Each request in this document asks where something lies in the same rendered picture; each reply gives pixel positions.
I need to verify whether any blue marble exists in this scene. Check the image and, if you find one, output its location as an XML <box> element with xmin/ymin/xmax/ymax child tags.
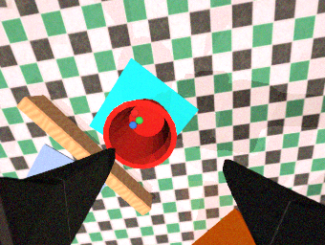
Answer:
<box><xmin>129</xmin><ymin>122</ymin><xmax>137</xmax><ymax>129</ymax></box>

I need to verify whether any green marble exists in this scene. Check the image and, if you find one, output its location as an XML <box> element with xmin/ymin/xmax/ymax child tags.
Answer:
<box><xmin>135</xmin><ymin>117</ymin><xmax>143</xmax><ymax>124</ymax></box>

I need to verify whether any red cup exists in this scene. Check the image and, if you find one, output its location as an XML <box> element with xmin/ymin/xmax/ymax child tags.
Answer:
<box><xmin>103</xmin><ymin>99</ymin><xmax>177</xmax><ymax>168</ymax></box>

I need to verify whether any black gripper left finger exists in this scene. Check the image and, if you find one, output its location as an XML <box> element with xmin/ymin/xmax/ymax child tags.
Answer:
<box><xmin>0</xmin><ymin>147</ymin><xmax>116</xmax><ymax>245</ymax></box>

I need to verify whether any brown wooden plank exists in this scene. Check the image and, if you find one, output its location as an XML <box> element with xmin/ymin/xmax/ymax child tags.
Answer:
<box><xmin>16</xmin><ymin>95</ymin><xmax>152</xmax><ymax>215</ymax></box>

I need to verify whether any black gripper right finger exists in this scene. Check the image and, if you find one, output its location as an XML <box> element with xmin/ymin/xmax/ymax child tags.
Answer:
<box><xmin>223</xmin><ymin>159</ymin><xmax>325</xmax><ymax>245</ymax></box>

